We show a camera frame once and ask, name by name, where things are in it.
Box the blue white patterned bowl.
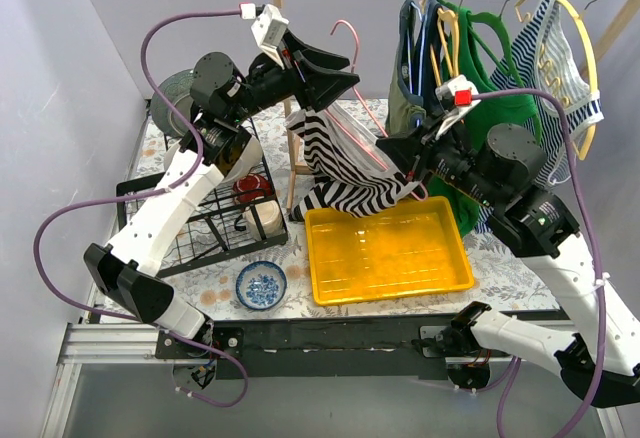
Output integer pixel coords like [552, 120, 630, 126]
[235, 261, 288, 311]

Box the beige ceramic mug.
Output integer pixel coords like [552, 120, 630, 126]
[243, 200, 284, 241]

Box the light blue wire hanger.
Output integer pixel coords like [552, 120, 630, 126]
[407, 0, 431, 96]

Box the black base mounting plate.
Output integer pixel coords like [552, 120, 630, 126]
[154, 315, 494, 392]

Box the black wire dish rack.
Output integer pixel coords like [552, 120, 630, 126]
[115, 112, 290, 279]

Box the yellow plastic hanger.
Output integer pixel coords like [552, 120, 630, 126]
[420, 0, 460, 78]

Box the navy white striped tank top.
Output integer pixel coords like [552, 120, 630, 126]
[490, 0, 604, 189]

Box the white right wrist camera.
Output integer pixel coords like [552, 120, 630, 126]
[435, 74, 480, 140]

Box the yellow plastic tray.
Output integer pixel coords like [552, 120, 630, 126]
[305, 197, 475, 306]

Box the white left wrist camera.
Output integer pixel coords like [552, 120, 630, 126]
[251, 4, 289, 68]

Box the white ceramic plate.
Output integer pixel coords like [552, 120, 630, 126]
[164, 136, 263, 185]

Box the olive green tank top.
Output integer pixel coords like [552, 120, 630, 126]
[385, 0, 426, 135]

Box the pink wire hanger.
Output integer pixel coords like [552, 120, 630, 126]
[330, 19, 416, 179]

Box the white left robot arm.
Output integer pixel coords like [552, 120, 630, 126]
[84, 31, 359, 358]

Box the navy blue tank top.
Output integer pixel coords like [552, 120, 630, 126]
[414, 0, 444, 124]

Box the red cup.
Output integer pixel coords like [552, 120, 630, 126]
[232, 173, 274, 204]

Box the green plastic hanger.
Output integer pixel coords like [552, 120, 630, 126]
[442, 0, 531, 89]

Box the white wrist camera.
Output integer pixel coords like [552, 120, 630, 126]
[251, 4, 289, 68]
[435, 74, 480, 140]

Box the black white striped tank top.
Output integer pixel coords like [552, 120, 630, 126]
[285, 103, 427, 222]

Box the dark green patterned plate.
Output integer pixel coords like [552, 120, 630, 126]
[150, 69, 193, 138]

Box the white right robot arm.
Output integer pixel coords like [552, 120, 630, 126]
[376, 123, 599, 399]

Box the wooden yellow curved hanger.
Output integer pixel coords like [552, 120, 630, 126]
[514, 0, 598, 161]

